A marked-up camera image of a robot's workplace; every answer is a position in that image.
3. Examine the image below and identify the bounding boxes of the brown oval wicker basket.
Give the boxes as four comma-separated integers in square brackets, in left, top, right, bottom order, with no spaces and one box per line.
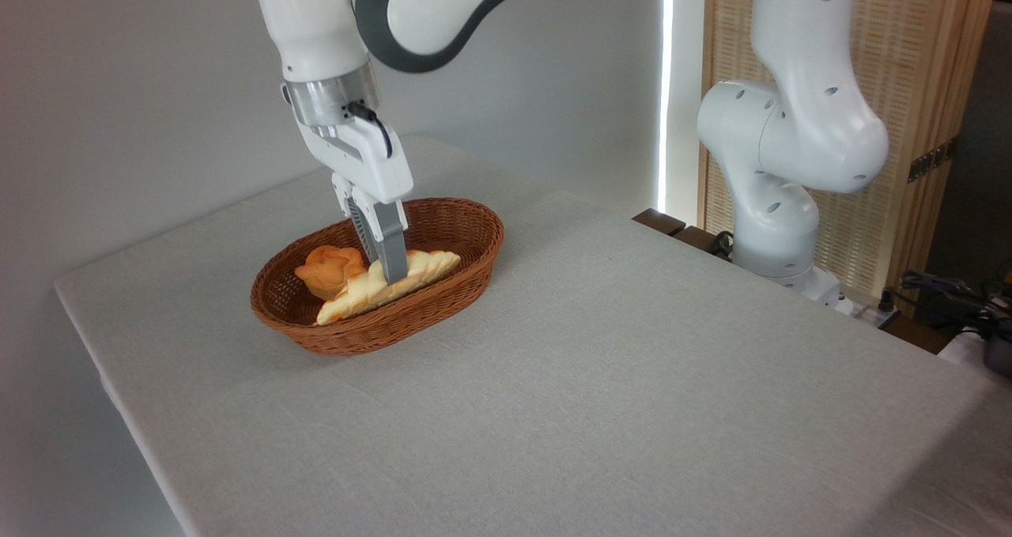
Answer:
[250,198,505,357]

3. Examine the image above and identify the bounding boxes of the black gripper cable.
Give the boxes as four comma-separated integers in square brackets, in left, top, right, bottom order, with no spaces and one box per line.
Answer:
[347,101,394,159]

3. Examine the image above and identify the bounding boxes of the black cable bundle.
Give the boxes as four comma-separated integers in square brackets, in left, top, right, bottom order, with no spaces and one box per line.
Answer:
[900,270,1012,340]

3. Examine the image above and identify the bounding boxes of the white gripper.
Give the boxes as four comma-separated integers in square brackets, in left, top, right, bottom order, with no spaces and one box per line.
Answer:
[296,115,414,284]

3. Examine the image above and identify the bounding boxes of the pale braided bread loaf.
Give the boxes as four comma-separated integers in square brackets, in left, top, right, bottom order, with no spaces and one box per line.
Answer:
[316,249,462,326]

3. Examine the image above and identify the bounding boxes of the grey tablecloth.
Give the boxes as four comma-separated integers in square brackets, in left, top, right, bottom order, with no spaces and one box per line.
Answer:
[54,134,1012,537]

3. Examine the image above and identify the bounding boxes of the orange flower-shaped bun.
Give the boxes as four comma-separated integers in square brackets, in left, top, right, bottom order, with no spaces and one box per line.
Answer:
[294,245,369,301]

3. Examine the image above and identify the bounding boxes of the wooden lattice screen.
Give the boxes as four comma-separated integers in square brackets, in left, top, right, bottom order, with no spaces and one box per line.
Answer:
[700,0,999,316]

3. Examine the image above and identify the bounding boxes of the black bracket on screen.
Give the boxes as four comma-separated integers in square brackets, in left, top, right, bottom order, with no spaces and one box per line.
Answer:
[908,137,960,183]

